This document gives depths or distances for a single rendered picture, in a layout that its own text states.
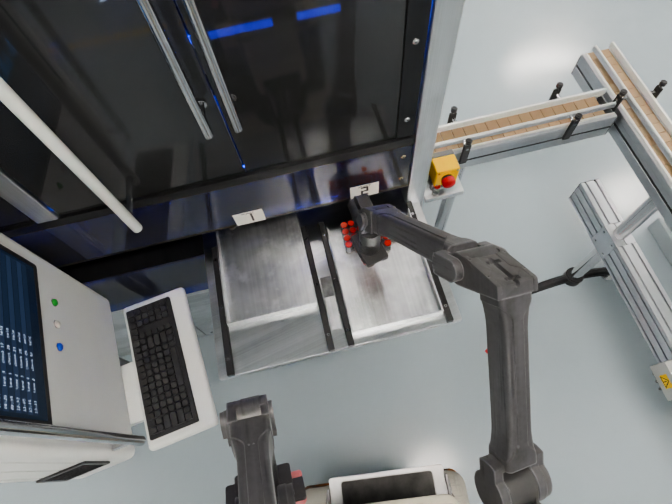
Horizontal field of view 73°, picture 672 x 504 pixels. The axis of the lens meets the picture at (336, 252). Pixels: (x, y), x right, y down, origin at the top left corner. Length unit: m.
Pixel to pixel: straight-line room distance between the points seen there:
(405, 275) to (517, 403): 0.65
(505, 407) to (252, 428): 0.40
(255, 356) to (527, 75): 2.49
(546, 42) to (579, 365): 2.06
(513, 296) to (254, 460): 0.44
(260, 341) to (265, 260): 0.25
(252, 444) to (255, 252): 0.80
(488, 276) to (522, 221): 1.85
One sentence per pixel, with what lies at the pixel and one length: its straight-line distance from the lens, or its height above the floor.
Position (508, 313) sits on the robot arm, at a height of 1.46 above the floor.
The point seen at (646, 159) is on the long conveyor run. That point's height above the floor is 0.92.
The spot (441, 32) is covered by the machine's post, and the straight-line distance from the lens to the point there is 0.99.
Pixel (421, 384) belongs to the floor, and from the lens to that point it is 2.17.
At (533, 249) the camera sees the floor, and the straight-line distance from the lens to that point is 2.50.
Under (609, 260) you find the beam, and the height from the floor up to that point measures 0.47.
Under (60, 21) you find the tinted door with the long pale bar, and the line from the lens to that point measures 0.89.
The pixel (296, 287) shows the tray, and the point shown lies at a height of 0.88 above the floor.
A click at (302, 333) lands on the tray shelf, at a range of 1.30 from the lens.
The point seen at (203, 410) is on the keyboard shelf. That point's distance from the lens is 1.41.
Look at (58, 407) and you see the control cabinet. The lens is 1.20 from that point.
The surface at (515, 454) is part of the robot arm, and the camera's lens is 0.85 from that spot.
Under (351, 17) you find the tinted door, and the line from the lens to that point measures 0.91.
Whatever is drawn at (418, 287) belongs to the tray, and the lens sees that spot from 1.34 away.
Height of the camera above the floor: 2.13
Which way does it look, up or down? 65 degrees down
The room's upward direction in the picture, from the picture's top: 9 degrees counter-clockwise
